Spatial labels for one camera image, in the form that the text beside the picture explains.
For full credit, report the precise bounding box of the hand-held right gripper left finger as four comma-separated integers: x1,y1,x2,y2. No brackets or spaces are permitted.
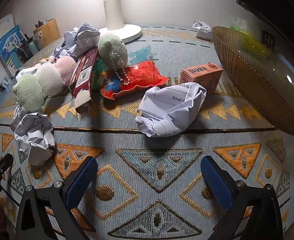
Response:
15,156,99,240

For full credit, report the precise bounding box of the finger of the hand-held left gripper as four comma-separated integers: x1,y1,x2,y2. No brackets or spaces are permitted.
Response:
0,153,14,179

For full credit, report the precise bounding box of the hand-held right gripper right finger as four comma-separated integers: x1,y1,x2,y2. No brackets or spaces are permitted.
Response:
200,155,287,240

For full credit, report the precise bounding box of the large lined paper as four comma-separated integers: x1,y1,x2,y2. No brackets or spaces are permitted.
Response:
136,83,207,138

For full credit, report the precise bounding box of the pink white green plush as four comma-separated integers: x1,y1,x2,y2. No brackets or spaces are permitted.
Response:
12,56,77,113

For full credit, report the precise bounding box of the gold ribbed bowl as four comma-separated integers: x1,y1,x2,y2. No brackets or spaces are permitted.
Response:
212,26,294,137

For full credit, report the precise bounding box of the long dark red box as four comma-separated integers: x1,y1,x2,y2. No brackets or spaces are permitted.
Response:
69,46,100,114

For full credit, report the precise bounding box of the crumpled white grid paper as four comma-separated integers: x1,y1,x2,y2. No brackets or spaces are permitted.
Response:
10,112,56,166

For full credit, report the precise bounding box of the patterned blue woven mat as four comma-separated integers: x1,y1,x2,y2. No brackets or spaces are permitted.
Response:
0,25,294,240

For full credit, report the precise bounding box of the small crumpled white paper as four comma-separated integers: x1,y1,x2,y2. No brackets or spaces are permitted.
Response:
15,66,39,82

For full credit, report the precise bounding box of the blue cover book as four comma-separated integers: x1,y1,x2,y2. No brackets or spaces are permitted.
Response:
0,24,25,78

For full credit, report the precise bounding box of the small orange box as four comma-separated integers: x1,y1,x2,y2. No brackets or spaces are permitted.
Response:
179,62,223,94

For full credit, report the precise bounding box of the black mesh pen holder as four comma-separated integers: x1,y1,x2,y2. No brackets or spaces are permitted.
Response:
17,32,34,58

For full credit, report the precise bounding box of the teal container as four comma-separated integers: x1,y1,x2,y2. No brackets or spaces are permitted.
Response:
28,41,40,55

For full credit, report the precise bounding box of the green crystal toy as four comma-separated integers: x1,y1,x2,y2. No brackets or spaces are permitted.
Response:
95,60,107,80

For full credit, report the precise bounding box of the red printed snack packet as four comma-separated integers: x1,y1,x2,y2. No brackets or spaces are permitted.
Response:
100,60,168,100

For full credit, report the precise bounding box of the cardboard pen holder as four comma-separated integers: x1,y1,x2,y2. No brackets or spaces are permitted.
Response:
33,18,61,50

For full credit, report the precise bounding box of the bundle of dark pens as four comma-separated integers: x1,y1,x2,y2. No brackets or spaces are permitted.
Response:
35,19,50,29

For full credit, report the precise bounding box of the light blue plastic wrap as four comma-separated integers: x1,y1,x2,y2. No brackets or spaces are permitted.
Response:
128,45,153,64

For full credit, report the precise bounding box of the green tissue pack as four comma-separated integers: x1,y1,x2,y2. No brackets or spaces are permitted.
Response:
230,17,249,34

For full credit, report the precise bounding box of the white lamp stand base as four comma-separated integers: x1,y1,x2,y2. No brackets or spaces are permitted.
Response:
97,0,142,44

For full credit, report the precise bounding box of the black monitor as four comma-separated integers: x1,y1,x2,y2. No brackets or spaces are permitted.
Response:
237,0,294,44

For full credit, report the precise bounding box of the green plush with bead chain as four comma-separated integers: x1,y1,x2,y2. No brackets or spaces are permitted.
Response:
98,34,129,87

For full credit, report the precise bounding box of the black wall socket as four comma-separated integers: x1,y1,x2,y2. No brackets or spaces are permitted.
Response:
262,30,276,49

